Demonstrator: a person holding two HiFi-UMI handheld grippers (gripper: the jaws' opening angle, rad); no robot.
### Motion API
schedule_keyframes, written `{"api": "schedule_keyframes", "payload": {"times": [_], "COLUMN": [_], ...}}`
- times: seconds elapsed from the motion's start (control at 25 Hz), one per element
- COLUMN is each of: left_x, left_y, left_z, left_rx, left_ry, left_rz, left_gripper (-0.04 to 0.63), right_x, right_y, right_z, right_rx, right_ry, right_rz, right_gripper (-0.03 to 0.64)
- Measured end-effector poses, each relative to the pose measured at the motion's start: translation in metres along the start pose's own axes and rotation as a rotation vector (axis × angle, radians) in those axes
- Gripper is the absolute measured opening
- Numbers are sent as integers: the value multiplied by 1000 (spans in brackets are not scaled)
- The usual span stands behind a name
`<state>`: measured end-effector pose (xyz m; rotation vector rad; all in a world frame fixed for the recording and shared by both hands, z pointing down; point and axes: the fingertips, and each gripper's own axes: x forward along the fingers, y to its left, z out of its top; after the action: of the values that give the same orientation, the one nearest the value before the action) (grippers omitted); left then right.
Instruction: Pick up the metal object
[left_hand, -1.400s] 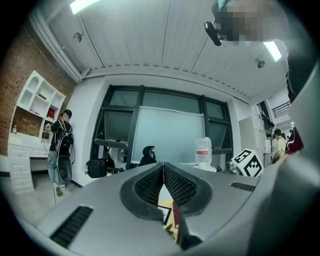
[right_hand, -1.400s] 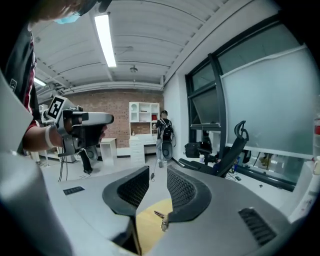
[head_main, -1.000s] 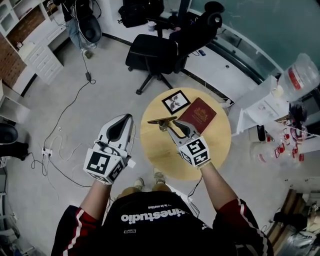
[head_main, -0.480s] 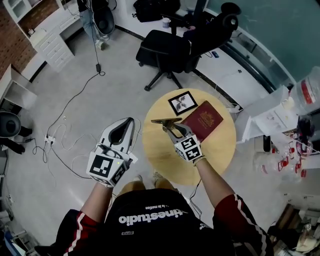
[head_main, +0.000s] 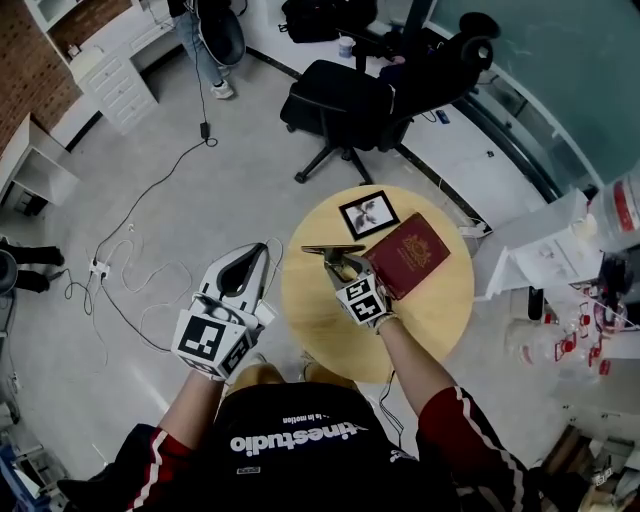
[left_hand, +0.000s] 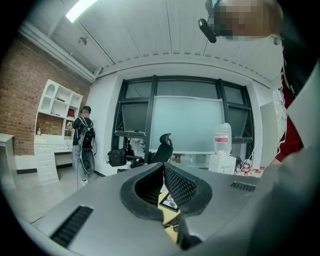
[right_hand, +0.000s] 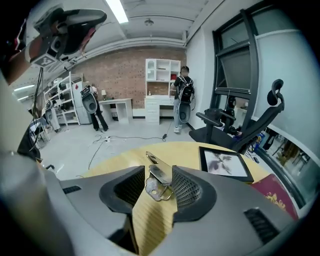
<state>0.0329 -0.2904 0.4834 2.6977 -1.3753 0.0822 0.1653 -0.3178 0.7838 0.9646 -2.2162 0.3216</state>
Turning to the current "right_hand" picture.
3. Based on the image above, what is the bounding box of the black floor cable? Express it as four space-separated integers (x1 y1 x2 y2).
87 119 173 171

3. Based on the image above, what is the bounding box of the person's left forearm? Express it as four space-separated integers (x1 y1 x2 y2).
0 37 35 85

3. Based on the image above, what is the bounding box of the long ceiling light panel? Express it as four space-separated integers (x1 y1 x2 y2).
104 0 130 25

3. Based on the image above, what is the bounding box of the black window frame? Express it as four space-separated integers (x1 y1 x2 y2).
211 8 261 127

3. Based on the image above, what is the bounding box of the silver metal object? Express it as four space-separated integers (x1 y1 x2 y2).
145 150 175 202

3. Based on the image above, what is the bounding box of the white shelving rack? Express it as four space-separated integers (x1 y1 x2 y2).
43 71 84 128

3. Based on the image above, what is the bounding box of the white hutch cabinet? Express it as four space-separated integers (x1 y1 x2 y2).
144 57 182 125

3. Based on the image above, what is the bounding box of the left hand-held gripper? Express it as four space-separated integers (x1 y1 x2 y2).
24 7 108 70

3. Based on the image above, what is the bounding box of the black picture frame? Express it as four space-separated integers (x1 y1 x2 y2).
198 145 255 183

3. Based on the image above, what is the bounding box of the red gold-patterned book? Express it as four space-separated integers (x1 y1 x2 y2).
250 173 300 221

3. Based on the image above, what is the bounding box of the person's white shirt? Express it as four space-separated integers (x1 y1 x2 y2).
0 72 35 161

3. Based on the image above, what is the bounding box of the white desk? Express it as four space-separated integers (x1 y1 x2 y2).
98 97 134 125

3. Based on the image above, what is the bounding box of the black office chair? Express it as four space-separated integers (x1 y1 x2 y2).
188 79 286 155

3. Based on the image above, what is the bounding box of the black backpack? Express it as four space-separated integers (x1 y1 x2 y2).
179 76 196 104

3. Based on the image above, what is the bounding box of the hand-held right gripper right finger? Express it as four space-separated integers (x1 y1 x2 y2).
149 164 301 256

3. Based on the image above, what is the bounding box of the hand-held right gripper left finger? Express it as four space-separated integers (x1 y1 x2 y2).
42 165 146 254

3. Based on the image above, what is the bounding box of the black hanging cable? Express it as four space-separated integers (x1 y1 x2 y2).
28 66 45 153

